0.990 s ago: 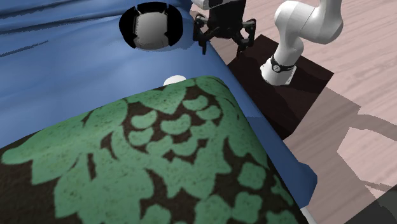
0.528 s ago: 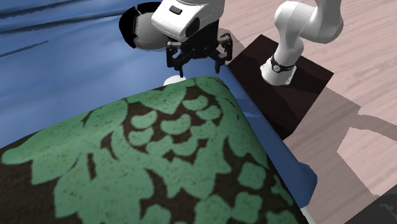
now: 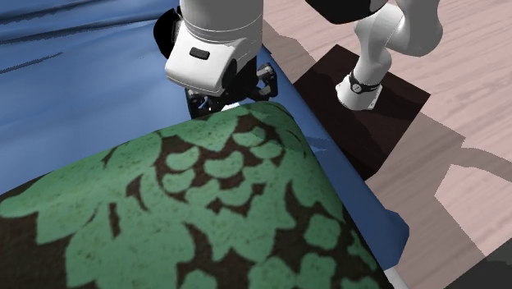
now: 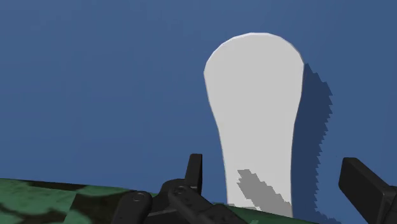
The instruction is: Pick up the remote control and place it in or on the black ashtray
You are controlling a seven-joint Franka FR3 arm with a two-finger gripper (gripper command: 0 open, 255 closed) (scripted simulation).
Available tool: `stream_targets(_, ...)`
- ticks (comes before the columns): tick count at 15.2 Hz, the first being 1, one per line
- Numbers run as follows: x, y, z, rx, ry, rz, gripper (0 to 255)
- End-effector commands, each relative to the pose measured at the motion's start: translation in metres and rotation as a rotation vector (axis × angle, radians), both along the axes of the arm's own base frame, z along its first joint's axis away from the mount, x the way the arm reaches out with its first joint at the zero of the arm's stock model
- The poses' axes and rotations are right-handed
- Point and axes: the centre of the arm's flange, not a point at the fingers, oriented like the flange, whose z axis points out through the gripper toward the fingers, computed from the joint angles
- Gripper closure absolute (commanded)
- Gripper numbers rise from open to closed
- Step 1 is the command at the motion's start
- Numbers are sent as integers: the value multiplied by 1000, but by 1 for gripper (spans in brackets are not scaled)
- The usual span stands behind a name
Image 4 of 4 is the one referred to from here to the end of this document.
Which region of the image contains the green patterned robot stand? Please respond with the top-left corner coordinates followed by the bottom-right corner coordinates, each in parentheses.
top-left (0, 178), bottom-right (319, 224)

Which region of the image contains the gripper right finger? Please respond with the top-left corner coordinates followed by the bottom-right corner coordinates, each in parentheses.
top-left (338, 157), bottom-right (397, 224)

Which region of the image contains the white rounded oblong object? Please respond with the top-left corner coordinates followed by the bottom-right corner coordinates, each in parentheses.
top-left (203, 32), bottom-right (305, 218)

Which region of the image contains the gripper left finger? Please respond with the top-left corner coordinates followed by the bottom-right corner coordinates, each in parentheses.
top-left (110, 153), bottom-right (249, 224)

